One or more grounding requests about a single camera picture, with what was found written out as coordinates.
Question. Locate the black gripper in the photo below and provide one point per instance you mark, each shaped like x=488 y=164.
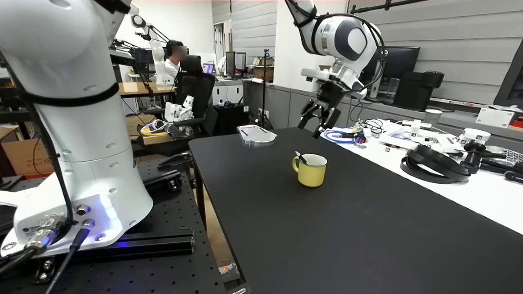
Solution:
x=329 y=97

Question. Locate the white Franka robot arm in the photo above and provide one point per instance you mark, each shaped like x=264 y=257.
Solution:
x=82 y=137

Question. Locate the yellow enamel mug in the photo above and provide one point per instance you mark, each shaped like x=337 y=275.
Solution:
x=311 y=176

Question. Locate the grey low partition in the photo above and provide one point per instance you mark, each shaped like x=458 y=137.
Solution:
x=295 y=107

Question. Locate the black Dell monitor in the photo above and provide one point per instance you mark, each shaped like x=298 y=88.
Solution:
x=401 y=63

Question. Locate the black box device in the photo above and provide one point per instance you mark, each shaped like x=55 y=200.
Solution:
x=417 y=91

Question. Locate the white plastic device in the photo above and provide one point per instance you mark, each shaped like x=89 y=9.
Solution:
x=419 y=141

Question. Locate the black office chair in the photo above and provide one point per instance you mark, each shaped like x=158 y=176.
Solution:
x=197 y=91

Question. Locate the white crumpled bag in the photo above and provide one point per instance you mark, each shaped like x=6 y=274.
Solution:
x=180 y=109

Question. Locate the seated person white shirt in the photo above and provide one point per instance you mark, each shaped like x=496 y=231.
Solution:
x=174 y=66

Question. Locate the black table clamp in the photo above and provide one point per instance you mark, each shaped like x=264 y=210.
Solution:
x=169 y=181

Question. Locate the black handheld gadget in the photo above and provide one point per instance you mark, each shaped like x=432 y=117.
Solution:
x=476 y=155

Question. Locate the wooden desk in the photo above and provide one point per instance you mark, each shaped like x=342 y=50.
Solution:
x=136 y=89

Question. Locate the black magnifier desk lamp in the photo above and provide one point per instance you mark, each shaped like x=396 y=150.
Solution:
x=140 y=22

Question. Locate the black perforated optical breadboard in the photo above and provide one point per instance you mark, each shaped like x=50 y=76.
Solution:
x=136 y=272

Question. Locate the brown cardboard box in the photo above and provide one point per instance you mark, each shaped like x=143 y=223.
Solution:
x=25 y=158

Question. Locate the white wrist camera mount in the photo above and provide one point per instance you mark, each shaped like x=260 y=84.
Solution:
x=316 y=74

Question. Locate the black camera tripod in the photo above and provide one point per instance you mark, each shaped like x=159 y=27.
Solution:
x=265 y=83

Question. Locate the black wall rail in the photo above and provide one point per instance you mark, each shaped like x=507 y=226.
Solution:
x=393 y=4

